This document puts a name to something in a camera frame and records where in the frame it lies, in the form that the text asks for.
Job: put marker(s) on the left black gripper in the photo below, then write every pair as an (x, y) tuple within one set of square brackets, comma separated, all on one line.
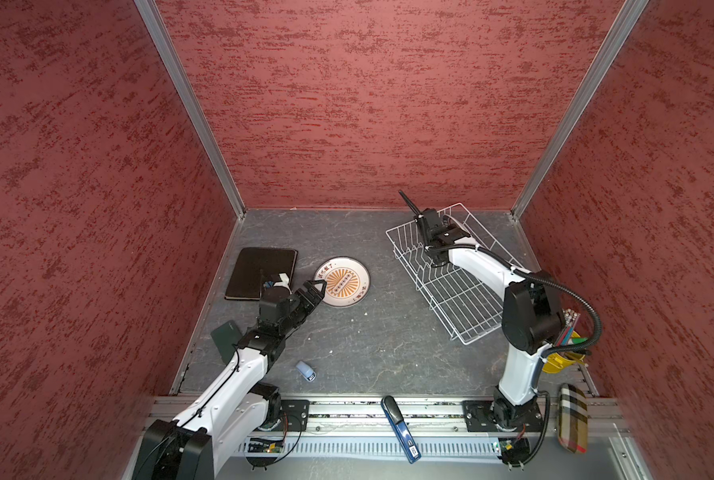
[(309, 303)]

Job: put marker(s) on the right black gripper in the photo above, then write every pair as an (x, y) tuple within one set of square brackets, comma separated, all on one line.
[(452, 227)]

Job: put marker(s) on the round patterned plate front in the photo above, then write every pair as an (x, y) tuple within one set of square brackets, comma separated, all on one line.
[(347, 281)]

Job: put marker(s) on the dark brown square plate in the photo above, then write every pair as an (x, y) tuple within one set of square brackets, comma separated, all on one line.
[(257, 266)]

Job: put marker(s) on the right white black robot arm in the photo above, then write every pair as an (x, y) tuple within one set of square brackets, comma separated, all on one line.
[(531, 317)]

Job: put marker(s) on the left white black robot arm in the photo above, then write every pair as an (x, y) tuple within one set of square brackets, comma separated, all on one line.
[(199, 440)]

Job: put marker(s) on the small light blue object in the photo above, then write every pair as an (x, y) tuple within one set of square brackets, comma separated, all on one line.
[(306, 371)]

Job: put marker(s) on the blue black handheld tool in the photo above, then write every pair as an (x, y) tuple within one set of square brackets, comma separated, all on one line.
[(400, 428)]

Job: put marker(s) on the left small circuit board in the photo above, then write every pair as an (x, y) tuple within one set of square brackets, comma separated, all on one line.
[(257, 445)]

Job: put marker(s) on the small circuit board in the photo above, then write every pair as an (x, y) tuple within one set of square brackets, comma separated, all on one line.
[(257, 445), (515, 452)]

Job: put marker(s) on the yellow pen cup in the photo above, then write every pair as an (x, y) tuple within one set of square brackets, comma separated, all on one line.
[(557, 362)]

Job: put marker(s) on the right small circuit board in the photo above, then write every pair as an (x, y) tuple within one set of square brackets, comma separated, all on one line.
[(515, 452)]

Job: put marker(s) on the plaid pouch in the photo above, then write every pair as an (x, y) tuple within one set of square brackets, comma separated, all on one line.
[(573, 419)]

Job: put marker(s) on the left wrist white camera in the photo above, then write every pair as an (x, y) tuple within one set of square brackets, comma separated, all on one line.
[(276, 281)]

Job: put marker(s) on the white wire dish rack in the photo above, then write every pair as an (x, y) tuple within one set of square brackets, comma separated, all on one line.
[(468, 309)]

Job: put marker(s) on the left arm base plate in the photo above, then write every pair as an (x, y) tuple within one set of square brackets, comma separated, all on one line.
[(286, 415)]

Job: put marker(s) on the aluminium front rail frame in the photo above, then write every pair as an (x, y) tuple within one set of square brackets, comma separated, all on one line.
[(356, 427)]

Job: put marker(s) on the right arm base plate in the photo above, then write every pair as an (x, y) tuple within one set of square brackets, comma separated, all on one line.
[(483, 415)]

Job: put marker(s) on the right aluminium corner post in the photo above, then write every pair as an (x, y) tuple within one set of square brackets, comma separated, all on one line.
[(620, 30)]

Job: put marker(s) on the aluminium corner post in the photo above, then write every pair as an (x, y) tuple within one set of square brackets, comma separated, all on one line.
[(163, 43), (620, 30)]

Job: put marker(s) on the left aluminium corner post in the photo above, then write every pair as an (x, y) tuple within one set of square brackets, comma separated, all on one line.
[(163, 43)]

